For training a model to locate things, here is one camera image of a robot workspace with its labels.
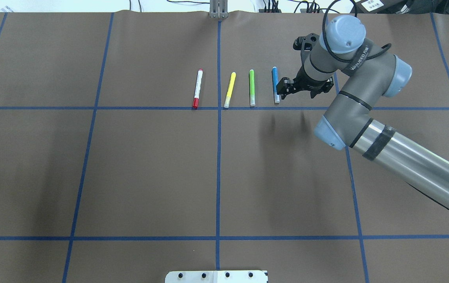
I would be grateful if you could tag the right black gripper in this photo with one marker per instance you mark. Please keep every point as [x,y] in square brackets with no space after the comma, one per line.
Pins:
[309,83]

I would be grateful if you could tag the blue highlighter pen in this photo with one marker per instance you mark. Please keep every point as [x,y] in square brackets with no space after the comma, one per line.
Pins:
[276,96]

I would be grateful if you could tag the red and white marker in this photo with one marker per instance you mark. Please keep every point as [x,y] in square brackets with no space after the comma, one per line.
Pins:
[197,89]

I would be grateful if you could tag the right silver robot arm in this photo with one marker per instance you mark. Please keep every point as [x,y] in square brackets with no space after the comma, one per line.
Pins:
[372,73]

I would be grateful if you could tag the green highlighter pen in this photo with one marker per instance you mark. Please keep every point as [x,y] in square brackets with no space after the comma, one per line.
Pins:
[251,84]

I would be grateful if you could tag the yellow highlighter pen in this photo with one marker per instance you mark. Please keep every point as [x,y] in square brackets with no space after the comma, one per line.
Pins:
[229,91]

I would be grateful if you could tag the black usb hub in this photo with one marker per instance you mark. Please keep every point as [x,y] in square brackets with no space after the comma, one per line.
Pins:
[269,7]

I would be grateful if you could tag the aluminium frame post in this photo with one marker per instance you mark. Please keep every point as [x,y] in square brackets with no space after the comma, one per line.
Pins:
[218,9]

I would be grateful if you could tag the white central pedestal column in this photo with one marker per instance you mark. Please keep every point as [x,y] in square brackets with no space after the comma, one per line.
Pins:
[217,276]

